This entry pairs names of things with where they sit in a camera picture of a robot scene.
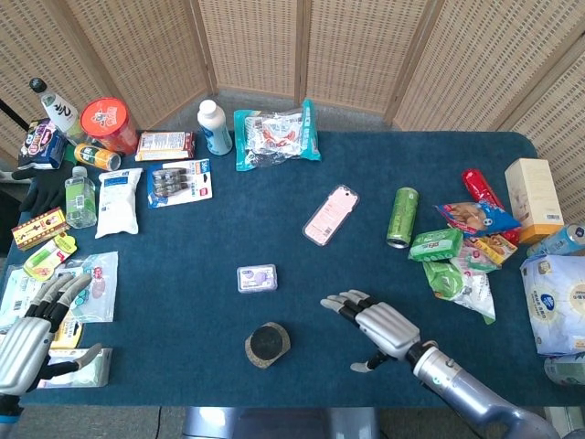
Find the yellow flat package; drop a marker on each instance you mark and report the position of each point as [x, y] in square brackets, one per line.
[71, 331]

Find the small purple plastic box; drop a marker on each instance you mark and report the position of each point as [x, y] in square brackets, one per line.
[257, 278]

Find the wicker folding screen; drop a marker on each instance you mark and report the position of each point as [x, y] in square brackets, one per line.
[356, 50]

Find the dark blue table cloth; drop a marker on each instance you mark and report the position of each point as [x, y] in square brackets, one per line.
[192, 329]

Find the teal snack bag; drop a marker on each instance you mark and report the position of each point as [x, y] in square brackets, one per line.
[274, 137]

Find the green and white bag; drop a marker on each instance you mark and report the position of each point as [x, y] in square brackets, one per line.
[445, 281]

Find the tall green drink can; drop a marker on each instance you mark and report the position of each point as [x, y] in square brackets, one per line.
[403, 217]

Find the white and pink packet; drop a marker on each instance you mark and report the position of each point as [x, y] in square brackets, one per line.
[473, 261]

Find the black work glove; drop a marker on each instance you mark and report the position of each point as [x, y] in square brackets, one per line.
[43, 187]

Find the clear plastic box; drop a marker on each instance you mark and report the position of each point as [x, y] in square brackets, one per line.
[93, 372]

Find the yellow and green drink can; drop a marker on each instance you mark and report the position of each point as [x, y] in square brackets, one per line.
[96, 156]

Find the yellow and red snack pack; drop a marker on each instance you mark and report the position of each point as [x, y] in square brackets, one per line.
[496, 247]

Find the white pouch with blue label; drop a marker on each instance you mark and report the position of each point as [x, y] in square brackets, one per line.
[118, 201]

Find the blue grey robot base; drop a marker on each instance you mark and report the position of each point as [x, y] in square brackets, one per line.
[274, 423]

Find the black rod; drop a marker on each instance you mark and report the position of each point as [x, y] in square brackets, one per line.
[13, 113]

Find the white milk bottle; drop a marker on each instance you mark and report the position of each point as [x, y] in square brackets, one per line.
[214, 130]

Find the purple and black package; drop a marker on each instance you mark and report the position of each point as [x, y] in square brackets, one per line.
[41, 144]

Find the white and blue tissue pack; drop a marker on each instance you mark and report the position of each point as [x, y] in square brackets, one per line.
[557, 306]

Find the clear zip bag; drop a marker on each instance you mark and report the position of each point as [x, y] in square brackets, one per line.
[98, 288]

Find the red tube package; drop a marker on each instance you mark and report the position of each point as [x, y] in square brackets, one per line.
[480, 185]

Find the white flat packet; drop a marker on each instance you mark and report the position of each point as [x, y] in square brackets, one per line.
[16, 295]

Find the light blue drink bottle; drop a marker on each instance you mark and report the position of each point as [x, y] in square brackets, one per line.
[560, 240]

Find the beige and orange carton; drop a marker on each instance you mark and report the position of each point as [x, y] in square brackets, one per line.
[535, 196]

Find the water bottle with green label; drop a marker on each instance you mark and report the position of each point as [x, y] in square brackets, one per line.
[81, 201]

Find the red lidded snack tub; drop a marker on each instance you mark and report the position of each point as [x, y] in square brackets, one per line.
[107, 121]

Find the green and yellow blister card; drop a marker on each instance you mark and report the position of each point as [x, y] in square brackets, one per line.
[48, 258]

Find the green wet wipes pack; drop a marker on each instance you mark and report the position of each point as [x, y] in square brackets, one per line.
[434, 245]

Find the red and yellow carton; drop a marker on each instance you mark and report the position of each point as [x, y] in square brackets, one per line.
[39, 229]

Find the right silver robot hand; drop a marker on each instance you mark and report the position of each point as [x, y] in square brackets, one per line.
[388, 327]

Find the red and white biscuit pack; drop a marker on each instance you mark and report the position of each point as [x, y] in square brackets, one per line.
[164, 145]

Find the clear bottle with black cap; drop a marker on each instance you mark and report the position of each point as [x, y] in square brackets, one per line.
[57, 110]

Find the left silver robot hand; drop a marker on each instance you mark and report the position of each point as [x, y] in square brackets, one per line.
[20, 347]

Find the blue snack bag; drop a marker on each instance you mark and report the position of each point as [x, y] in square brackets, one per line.
[480, 218]

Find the pink phone case package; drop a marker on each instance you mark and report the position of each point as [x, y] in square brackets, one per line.
[331, 215]

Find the blue card blister pack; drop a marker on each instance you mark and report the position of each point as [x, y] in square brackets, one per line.
[180, 183]

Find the pale green wrapped roll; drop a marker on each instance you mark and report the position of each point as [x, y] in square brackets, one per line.
[566, 369]

